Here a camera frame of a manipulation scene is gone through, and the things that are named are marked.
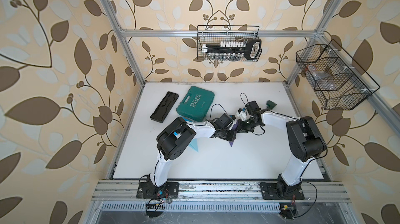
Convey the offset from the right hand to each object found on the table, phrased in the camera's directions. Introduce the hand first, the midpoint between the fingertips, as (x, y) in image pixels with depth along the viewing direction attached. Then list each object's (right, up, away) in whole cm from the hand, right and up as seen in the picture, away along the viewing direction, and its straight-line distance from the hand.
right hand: (235, 130), depth 94 cm
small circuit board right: (+20, -32, -23) cm, 44 cm away
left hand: (-1, -2, -3) cm, 4 cm away
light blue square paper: (-25, -6, -7) cm, 27 cm away
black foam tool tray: (-47, +14, +11) cm, 50 cm away
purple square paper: (-1, +2, -4) cm, 4 cm away
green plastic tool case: (-25, +16, +8) cm, 30 cm away
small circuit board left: (-43, -32, -20) cm, 57 cm away
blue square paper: (-29, +7, -38) cm, 48 cm away
